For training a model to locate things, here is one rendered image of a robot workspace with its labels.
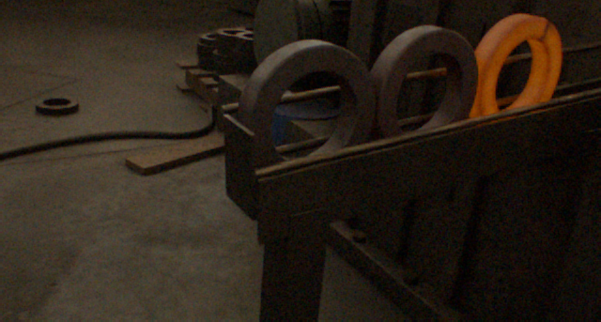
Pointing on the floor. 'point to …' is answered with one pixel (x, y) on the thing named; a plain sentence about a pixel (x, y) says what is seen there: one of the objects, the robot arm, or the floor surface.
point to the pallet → (218, 62)
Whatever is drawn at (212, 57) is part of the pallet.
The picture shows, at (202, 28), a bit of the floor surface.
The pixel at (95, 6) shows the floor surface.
